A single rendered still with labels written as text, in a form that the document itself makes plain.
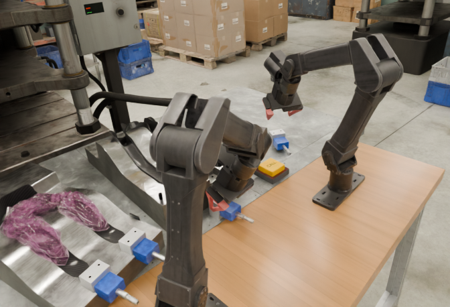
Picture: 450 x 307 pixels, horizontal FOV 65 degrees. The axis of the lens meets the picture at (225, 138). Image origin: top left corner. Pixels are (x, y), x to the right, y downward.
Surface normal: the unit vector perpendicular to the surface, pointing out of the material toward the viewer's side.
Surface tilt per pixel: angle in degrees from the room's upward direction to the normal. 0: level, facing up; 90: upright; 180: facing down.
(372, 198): 0
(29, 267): 29
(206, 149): 90
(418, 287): 0
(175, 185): 77
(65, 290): 0
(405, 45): 90
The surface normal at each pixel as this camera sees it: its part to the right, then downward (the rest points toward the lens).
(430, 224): -0.06, -0.87
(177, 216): -0.44, 0.24
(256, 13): -0.64, 0.40
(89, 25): 0.67, 0.32
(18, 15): 0.09, 0.47
